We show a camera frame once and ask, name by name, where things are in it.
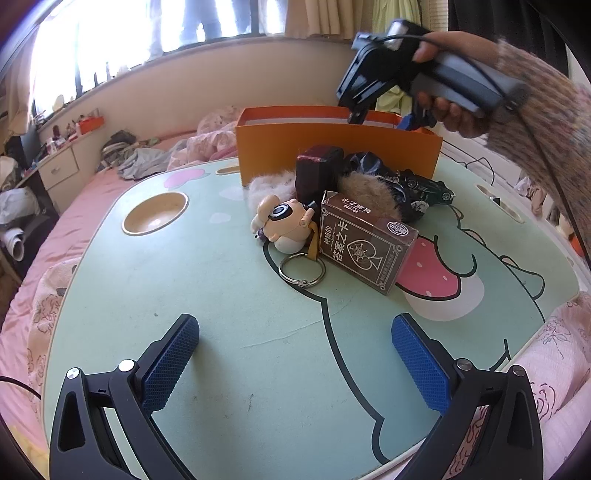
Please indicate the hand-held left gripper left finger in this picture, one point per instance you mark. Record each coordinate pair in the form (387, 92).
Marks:
(171, 362)

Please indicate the pink bunny print blanket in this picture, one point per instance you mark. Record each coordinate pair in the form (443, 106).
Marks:
(212, 134)

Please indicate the bed with pink sheet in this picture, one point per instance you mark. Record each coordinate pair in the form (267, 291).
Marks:
(83, 203)

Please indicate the grey clothes pile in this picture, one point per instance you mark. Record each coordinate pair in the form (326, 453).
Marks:
(138, 159)

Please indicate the white plastic bag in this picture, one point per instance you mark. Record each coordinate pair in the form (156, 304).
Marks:
(16, 205)

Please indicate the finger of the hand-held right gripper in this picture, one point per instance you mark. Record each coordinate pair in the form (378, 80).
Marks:
(408, 123)
(359, 113)

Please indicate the black plastic bag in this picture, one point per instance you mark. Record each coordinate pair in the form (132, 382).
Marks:
(369, 162)

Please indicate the white drawer cabinet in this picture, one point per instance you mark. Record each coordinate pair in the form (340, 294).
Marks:
(57, 170)

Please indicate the brown card box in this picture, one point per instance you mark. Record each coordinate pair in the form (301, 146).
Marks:
(364, 244)

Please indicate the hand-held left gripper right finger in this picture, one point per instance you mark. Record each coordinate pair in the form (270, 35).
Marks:
(420, 362)

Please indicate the person's right hand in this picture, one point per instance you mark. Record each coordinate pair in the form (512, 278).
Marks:
(461, 44)

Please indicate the small orange box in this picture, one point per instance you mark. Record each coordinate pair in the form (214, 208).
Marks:
(90, 125)

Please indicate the window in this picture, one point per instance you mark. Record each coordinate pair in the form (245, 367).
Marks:
(115, 32)

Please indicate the dark green toy car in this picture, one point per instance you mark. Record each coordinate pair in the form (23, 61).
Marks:
(429, 187)

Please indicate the person's right forearm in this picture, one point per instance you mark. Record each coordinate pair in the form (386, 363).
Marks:
(545, 115)

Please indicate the beige curtain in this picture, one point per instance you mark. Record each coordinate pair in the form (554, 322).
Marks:
(332, 16)

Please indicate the brown fur pompom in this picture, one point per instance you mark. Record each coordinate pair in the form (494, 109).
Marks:
(369, 194)

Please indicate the green cartoon print desktop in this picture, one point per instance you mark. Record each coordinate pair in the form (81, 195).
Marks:
(231, 323)

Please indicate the light green hanging garment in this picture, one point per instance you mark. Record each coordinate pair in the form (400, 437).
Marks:
(392, 98)

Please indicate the orange cardboard box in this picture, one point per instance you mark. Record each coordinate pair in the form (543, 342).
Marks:
(277, 147)

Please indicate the white shoe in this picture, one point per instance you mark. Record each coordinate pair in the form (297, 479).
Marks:
(11, 244)

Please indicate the white fur pompom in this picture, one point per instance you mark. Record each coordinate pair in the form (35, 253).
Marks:
(270, 189)

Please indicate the dark red small box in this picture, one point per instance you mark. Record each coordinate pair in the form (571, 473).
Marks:
(318, 170)

